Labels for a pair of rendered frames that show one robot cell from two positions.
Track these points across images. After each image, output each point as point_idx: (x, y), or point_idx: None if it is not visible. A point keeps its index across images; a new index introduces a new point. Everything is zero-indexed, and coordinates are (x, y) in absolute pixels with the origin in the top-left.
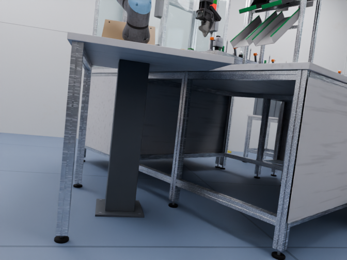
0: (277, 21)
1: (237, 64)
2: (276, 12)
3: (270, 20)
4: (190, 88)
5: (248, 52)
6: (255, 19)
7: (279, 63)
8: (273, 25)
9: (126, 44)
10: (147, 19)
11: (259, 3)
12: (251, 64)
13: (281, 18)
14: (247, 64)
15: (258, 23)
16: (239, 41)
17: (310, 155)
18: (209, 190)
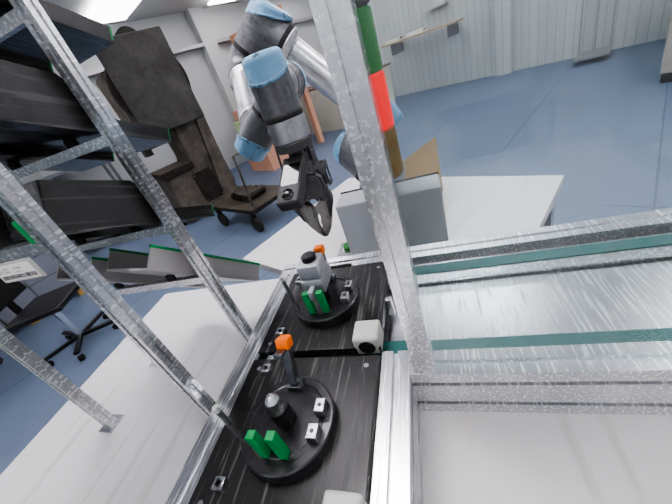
0: (124, 273)
1: (249, 282)
2: (109, 253)
3: (144, 263)
4: None
5: (231, 322)
6: (170, 253)
7: (194, 290)
8: (142, 276)
9: None
10: (348, 171)
11: (126, 209)
12: (228, 285)
13: (106, 274)
14: (234, 284)
15: (165, 269)
16: (239, 276)
17: None
18: None
